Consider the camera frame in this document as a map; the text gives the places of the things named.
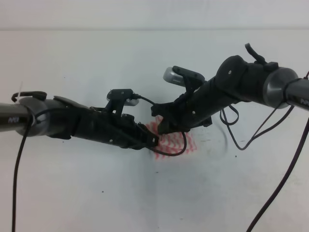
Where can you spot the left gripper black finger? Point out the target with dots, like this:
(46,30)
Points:
(146,130)
(148,143)

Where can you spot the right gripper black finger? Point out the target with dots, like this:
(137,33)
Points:
(165,109)
(167,127)

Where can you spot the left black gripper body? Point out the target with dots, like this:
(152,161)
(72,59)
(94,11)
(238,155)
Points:
(109,129)

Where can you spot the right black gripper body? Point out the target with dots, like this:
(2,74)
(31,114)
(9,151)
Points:
(196,107)

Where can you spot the pink white wavy striped towel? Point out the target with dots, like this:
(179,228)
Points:
(172,143)

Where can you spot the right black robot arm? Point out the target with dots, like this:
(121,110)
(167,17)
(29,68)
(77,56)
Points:
(236,80)

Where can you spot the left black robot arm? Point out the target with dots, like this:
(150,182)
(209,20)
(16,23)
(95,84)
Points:
(32,113)

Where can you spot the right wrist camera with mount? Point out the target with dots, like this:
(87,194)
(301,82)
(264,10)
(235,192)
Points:
(191,80)

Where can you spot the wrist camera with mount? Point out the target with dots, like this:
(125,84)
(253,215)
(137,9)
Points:
(191,80)
(118,98)

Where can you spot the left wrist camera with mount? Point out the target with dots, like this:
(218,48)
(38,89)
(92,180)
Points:
(118,98)

